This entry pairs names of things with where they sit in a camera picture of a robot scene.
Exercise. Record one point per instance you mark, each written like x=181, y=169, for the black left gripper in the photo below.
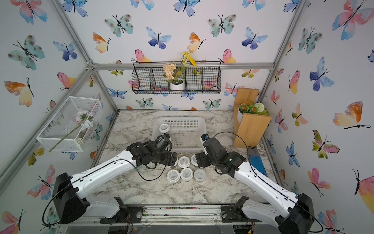
x=167, y=161

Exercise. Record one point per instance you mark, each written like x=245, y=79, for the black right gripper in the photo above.
x=201, y=159

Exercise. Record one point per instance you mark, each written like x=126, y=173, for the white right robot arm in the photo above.
x=285, y=210

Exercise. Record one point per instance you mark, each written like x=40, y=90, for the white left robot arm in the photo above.
x=71, y=192

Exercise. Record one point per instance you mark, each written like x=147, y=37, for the yogurt cup without cap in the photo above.
x=200, y=175

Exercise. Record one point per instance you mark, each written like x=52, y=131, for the white plastic perforated basket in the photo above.
x=185, y=133

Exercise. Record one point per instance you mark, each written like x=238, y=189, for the wooden corner shelf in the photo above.
x=249, y=128

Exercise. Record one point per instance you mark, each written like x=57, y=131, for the blue black work glove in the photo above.
x=256, y=160

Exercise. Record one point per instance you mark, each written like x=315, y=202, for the white pot green plant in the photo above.
x=250, y=107

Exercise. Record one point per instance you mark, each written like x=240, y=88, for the white pot beige flowers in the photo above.
x=176, y=74

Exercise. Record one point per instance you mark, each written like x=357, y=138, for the pink artificial flower stem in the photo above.
x=83, y=120

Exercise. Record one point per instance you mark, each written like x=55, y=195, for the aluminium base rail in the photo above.
x=163, y=215

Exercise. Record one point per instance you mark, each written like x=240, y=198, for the black wire wall basket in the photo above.
x=147, y=78

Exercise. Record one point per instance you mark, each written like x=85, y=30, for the white wire mesh box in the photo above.
x=62, y=121

